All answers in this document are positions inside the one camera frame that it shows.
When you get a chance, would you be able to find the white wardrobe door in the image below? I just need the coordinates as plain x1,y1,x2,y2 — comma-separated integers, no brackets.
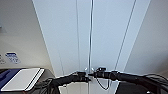
33,0,92,94
90,0,138,94

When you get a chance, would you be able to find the white wardrobe cabinet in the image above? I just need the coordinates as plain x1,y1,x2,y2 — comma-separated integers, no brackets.
31,0,152,94

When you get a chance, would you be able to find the white folding table top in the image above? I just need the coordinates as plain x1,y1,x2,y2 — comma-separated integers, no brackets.
0,67,46,93

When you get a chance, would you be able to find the blue cloth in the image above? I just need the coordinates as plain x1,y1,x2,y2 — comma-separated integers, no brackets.
0,68,20,90

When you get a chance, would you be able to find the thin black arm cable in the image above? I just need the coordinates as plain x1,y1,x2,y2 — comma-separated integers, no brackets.
96,77,111,91

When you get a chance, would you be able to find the wall sign with blue print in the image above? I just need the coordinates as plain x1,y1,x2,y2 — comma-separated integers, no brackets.
4,51,22,65

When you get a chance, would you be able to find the wall sign with dark print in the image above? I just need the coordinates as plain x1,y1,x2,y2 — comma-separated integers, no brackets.
0,54,6,65

